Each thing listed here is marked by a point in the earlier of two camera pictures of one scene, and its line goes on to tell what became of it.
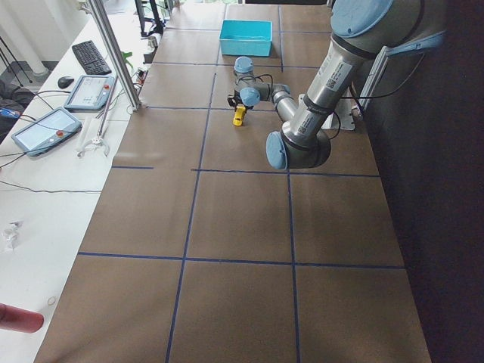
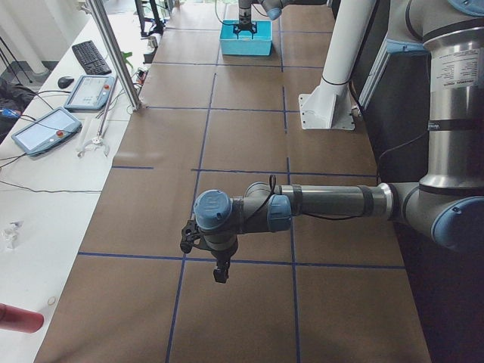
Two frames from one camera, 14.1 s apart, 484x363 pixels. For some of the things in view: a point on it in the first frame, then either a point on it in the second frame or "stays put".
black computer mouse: (64, 82) stays put
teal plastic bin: (246, 37) stays put
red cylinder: (17, 319) stays put
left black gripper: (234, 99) -> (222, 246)
